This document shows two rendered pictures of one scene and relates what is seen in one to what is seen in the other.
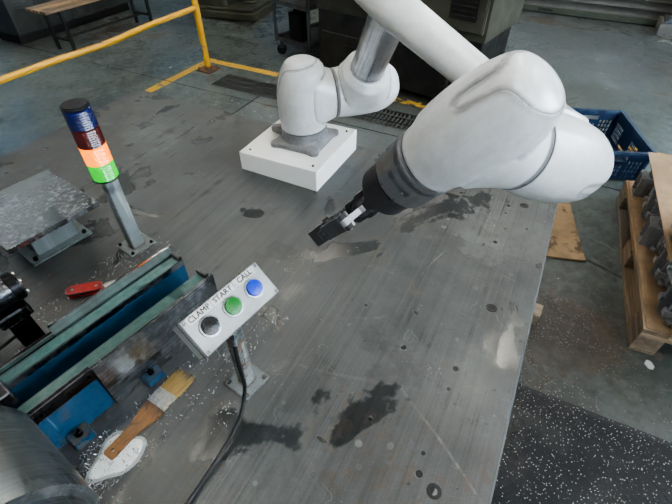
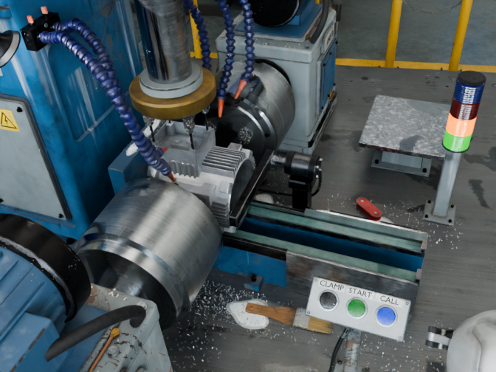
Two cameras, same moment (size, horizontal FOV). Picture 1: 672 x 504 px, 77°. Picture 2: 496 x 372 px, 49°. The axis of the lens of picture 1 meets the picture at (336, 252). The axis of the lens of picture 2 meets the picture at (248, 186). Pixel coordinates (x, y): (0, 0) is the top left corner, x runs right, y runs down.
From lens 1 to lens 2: 43 cm
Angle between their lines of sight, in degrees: 55
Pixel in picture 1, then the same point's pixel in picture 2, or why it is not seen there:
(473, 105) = (470, 335)
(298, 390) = not seen: outside the picture
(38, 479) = (174, 261)
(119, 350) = (308, 260)
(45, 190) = (431, 120)
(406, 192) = not seen: hidden behind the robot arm
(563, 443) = not seen: outside the picture
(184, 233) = (481, 240)
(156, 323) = (345, 271)
